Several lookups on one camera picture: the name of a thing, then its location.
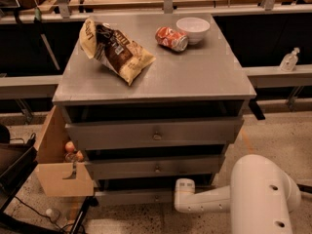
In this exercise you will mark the grey bottom drawer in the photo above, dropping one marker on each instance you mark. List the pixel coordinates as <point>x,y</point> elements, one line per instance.
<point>133,192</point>

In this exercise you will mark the grey drawer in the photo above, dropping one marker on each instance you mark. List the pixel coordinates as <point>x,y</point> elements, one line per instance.
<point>133,192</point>
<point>154,133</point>
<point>154,167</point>

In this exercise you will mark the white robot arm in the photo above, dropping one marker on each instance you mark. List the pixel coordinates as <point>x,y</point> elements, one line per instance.
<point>260,197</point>

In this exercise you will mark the grey middle drawer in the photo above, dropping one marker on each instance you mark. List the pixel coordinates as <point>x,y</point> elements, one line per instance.
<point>154,167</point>

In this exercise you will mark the grey top drawer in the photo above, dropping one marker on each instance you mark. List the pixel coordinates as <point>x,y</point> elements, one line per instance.
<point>154,133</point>

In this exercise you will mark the grey drawer cabinet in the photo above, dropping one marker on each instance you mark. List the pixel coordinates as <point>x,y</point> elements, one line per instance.
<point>204,81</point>

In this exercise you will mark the red apple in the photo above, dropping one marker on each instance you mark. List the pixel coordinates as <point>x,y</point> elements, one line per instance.
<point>69,147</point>
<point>79,156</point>

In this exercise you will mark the black chair base leg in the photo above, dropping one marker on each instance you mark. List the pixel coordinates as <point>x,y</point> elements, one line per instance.
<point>305,188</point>

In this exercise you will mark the wooden side box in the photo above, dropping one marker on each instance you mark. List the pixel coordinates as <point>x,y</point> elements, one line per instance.
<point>58,177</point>

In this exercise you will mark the yellow brown chip bag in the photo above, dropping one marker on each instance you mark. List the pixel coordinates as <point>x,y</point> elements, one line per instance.
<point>114,49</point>

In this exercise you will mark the orange soda can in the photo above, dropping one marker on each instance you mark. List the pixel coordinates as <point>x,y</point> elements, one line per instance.
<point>172,39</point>

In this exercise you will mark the white bowl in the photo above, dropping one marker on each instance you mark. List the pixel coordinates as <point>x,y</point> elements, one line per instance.
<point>194,28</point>

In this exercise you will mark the clear sanitizer bottle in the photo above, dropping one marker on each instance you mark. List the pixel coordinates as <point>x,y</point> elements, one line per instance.
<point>289,61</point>

